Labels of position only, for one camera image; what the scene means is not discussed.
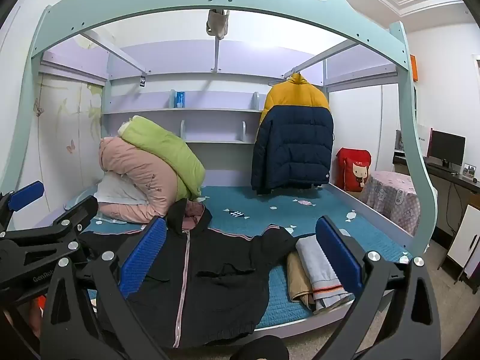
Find pink quilt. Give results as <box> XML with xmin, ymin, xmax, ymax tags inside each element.
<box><xmin>98</xmin><ymin>137</ymin><xmax>179</xmax><ymax>223</ymax></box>

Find lavender headboard shelf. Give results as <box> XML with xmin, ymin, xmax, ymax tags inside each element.
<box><xmin>101</xmin><ymin>92</ymin><xmax>265</xmax><ymax>145</ymax></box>

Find black computer monitor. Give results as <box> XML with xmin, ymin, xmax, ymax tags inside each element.
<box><xmin>427</xmin><ymin>129</ymin><xmax>466</xmax><ymax>169</ymax></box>

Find black zip jacket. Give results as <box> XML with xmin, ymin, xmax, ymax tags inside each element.
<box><xmin>77</xmin><ymin>197</ymin><xmax>301</xmax><ymax>349</ymax></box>

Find table with pink tablecloth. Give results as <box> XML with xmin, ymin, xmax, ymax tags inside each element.
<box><xmin>359</xmin><ymin>170</ymin><xmax>421</xmax><ymax>237</ymax></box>

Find black keyboard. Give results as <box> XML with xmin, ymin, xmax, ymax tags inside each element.
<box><xmin>425</xmin><ymin>162</ymin><xmax>457</xmax><ymax>175</ymax></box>

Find butterfly print wardrobe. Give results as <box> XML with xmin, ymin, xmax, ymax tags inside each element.
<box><xmin>0</xmin><ymin>71</ymin><xmax>104</xmax><ymax>214</ymax></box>

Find white wardrobe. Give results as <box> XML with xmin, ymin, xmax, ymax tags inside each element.
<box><xmin>324</xmin><ymin>82</ymin><xmax>402</xmax><ymax>196</ymax></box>

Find teal quilted bed sheet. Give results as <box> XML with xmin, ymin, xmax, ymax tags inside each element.
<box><xmin>64</xmin><ymin>185</ymin><xmax>413</xmax><ymax>331</ymax></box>

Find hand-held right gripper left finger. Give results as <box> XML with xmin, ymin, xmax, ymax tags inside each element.
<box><xmin>39</xmin><ymin>217</ymin><xmax>169</xmax><ymax>360</ymax></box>

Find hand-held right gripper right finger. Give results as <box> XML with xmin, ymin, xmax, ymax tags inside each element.
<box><xmin>316</xmin><ymin>215</ymin><xmax>442</xmax><ymax>360</ymax></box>

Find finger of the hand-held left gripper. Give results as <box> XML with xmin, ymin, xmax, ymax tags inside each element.
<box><xmin>0</xmin><ymin>181</ymin><xmax>46</xmax><ymax>233</ymax></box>
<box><xmin>35</xmin><ymin>196</ymin><xmax>99</xmax><ymax>250</ymax></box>

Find red cartoon cushion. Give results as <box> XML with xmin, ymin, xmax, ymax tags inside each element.
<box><xmin>335</xmin><ymin>147</ymin><xmax>372</xmax><ymax>193</ymax></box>

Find white pillow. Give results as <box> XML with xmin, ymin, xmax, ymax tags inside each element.
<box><xmin>94</xmin><ymin>174</ymin><xmax>148</xmax><ymax>207</ymax></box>

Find white paper bag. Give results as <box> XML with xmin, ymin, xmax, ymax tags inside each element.
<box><xmin>415</xmin><ymin>123</ymin><xmax>432</xmax><ymax>158</ymax></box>

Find folded khaki pants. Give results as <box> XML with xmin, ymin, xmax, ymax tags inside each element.
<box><xmin>287</xmin><ymin>251</ymin><xmax>316</xmax><ymax>305</ymax></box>

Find dark desk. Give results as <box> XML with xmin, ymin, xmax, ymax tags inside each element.
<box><xmin>392</xmin><ymin>154</ymin><xmax>480</xmax><ymax>256</ymax></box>

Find beige hanging pouch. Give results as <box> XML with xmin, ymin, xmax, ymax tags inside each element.
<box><xmin>205</xmin><ymin>7</ymin><xmax>230</xmax><ymax>40</ymax></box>

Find green quilt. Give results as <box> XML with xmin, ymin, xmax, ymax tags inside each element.
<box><xmin>119</xmin><ymin>115</ymin><xmax>206</xmax><ymax>200</ymax></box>

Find yellow and navy puffer jacket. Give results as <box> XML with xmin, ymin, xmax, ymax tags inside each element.
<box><xmin>250</xmin><ymin>73</ymin><xmax>335</xmax><ymax>196</ymax></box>

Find folded grey pants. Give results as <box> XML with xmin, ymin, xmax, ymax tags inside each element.
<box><xmin>295</xmin><ymin>235</ymin><xmax>355</xmax><ymax>314</ymax></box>

